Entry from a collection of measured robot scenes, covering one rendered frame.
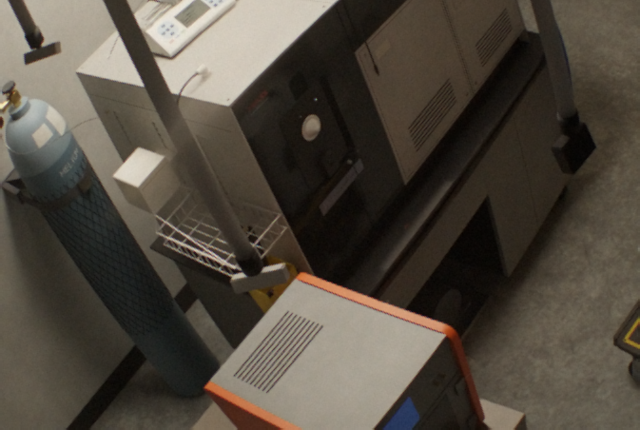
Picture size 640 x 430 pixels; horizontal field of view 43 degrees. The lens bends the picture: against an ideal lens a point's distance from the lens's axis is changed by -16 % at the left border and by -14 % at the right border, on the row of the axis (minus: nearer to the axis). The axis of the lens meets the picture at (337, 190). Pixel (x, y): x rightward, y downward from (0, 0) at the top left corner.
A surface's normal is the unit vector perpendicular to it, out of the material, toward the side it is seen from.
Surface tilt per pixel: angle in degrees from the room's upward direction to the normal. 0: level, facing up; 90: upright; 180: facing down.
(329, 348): 0
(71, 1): 90
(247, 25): 0
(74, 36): 90
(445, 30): 90
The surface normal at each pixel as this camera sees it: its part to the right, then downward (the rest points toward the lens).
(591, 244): -0.30, -0.69
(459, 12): 0.76, 0.24
